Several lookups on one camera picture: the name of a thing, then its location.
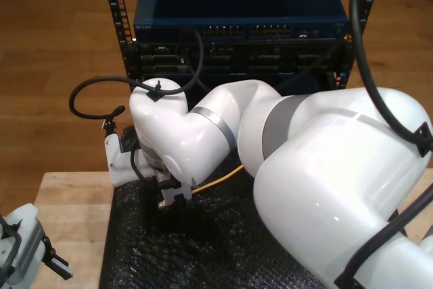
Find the black textured mat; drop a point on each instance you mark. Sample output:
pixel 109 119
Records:
pixel 203 251

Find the black rack server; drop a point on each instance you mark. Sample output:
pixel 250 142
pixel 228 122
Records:
pixel 236 59

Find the black rack unit red light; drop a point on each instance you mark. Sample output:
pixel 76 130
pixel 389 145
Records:
pixel 304 82

